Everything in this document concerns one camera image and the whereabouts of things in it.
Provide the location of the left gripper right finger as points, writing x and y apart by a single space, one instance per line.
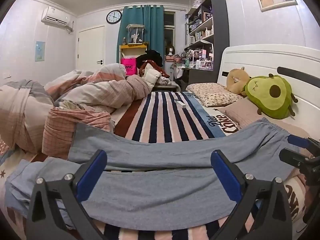
261 211

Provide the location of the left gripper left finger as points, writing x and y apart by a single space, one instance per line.
44 219

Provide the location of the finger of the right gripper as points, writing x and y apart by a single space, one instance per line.
309 144
309 167

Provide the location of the grey-blue pants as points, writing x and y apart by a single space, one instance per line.
161 186

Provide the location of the white printed bed sheet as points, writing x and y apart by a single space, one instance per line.
298 195

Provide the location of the green avocado plush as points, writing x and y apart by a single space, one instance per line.
272 95

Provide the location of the pink ribbed pillow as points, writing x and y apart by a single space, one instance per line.
243 112

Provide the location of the white headboard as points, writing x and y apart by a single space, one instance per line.
289 61

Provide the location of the pink folded cloth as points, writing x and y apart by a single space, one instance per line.
60 126

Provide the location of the tan donut plush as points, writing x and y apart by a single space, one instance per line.
236 81

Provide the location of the plaid pink grey duvet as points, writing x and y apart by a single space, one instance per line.
25 104

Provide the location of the floral pillow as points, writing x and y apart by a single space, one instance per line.
213 94

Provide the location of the small white remote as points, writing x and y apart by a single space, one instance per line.
181 104

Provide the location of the striped fleece blanket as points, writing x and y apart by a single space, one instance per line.
157 119

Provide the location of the cluttered desk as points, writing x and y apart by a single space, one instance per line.
190 66

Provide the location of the dark bookshelf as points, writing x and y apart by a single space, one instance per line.
207 27

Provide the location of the pink shopping bag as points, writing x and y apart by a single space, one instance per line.
130 65

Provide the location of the white door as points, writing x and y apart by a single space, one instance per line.
90 55

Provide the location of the clothes pile on chair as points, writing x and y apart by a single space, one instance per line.
150 68

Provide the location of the yellow shelf with display case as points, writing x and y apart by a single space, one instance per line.
134 44

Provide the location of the white air conditioner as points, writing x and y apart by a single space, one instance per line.
57 18

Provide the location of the small blue wall poster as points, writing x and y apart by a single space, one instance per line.
39 51

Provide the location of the round wall clock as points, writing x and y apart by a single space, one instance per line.
114 16

